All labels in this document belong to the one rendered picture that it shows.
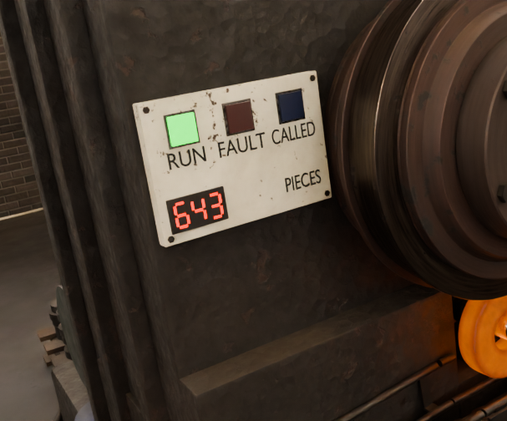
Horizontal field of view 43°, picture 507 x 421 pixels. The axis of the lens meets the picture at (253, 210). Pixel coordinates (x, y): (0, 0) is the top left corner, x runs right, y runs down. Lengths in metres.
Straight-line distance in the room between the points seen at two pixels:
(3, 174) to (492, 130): 6.23
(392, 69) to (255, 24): 0.19
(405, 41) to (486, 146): 0.16
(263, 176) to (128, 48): 0.24
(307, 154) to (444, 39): 0.23
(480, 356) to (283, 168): 0.41
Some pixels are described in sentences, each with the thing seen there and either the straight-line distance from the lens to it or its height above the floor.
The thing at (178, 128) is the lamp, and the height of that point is 1.20.
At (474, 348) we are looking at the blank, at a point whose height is 0.81.
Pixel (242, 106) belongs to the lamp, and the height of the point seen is 1.21.
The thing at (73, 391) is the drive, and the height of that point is 0.25.
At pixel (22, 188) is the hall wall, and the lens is 6.84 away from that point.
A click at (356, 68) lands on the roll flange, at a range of 0.85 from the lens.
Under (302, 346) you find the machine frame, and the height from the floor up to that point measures 0.87.
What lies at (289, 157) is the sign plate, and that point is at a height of 1.13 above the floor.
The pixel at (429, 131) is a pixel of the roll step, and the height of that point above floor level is 1.15.
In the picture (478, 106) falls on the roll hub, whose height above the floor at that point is 1.18.
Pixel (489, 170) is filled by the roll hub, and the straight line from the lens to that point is 0.80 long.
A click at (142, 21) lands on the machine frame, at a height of 1.33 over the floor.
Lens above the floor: 1.29
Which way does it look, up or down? 14 degrees down
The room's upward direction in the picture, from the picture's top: 9 degrees counter-clockwise
